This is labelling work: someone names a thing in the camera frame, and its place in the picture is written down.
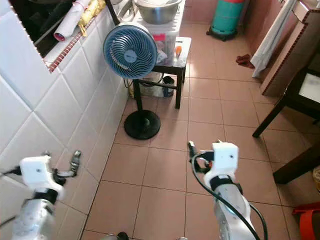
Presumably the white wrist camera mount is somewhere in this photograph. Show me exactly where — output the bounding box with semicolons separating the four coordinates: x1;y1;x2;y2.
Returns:
19;155;62;199
203;141;240;184

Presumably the dark wooden marble-top table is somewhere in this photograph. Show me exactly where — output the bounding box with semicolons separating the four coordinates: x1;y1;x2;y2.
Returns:
252;66;320;185

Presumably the large metal basin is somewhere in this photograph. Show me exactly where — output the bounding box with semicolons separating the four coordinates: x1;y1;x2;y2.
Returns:
133;0;184;25

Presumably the white plastic storage box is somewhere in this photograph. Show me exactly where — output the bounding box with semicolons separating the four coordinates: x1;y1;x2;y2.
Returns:
131;9;184;67

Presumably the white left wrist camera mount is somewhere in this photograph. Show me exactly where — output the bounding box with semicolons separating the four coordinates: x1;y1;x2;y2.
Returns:
19;155;62;199

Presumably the yellow wrapped bundle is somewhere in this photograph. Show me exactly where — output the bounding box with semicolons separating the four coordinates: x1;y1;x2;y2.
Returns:
77;0;104;37

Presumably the small black stool table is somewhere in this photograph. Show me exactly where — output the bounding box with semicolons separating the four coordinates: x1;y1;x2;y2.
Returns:
150;36;192;110

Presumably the green gas cylinder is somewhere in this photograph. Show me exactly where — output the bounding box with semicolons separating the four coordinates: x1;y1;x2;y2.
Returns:
206;0;244;42

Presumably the white hanging cloth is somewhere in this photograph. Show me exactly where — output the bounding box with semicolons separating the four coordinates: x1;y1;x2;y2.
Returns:
250;0;300;79

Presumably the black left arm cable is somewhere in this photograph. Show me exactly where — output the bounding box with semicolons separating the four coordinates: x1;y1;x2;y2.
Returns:
0;169;22;177

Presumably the dark red floor rag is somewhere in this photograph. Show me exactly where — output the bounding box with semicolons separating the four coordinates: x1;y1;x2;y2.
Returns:
235;53;256;70

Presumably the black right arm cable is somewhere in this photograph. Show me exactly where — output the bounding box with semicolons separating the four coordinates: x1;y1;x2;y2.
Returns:
190;152;269;240

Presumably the white rolled paper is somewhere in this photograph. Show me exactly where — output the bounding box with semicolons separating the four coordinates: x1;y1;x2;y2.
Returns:
53;0;92;43

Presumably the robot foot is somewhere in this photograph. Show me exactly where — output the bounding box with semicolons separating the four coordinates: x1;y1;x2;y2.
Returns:
101;231;130;240

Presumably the brown wooden cabinet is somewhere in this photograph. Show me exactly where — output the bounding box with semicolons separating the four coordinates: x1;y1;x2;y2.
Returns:
244;0;320;98

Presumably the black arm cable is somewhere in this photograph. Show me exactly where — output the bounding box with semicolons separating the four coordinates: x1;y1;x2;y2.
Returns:
190;152;269;240
0;169;22;177

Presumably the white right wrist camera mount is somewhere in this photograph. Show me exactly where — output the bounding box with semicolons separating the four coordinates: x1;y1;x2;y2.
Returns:
203;141;240;184

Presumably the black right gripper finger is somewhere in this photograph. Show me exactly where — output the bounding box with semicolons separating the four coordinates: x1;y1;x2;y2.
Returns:
187;140;199;172

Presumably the blue standing fan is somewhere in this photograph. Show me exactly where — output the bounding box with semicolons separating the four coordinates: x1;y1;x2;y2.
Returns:
103;22;162;141

